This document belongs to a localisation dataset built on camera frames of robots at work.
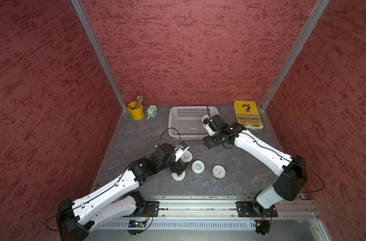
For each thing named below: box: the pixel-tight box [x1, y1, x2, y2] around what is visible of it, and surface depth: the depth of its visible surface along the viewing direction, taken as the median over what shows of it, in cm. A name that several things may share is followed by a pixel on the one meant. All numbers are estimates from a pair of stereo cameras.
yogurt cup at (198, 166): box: [191, 160, 206, 174], surface depth 84 cm
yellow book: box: [233, 100, 264, 131], surface depth 115 cm
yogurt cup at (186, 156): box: [179, 150, 193, 163], surface depth 87 cm
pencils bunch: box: [135, 95, 144, 109], surface depth 105 cm
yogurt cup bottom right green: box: [212, 164, 226, 179], surface depth 82 cm
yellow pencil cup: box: [127, 100, 145, 121], surface depth 111 cm
